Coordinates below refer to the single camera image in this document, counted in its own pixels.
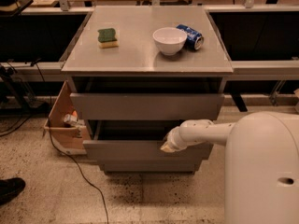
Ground cardboard box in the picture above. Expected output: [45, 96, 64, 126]
[44, 81, 90, 153]

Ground blue soda can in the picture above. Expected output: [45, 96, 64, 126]
[177, 24, 204, 50]

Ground grey drawer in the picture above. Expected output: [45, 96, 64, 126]
[100, 163, 200, 173]
[70, 93, 224, 120]
[82, 119, 214, 165]

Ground crumpled can in box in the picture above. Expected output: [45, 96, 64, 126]
[64, 114, 84, 127]

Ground grey bottom drawer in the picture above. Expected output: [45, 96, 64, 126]
[100, 163, 200, 173]

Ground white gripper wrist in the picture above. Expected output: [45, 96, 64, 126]
[160, 127, 190, 153]

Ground green yellow sponge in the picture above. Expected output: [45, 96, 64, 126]
[97, 28, 118, 49]

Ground white bowl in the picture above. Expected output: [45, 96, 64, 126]
[152, 27, 187, 56]

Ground black floor cable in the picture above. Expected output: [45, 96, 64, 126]
[35, 63, 110, 224]

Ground grey workbench frame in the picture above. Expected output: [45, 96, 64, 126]
[0, 6, 298, 80]

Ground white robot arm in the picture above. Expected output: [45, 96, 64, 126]
[161, 112, 299, 224]

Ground grey drawer cabinet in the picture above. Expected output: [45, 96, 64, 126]
[62, 6, 233, 173]

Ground grey top drawer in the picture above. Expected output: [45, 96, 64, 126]
[70, 93, 224, 120]

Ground black shoe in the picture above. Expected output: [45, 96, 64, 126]
[0, 177, 26, 204]

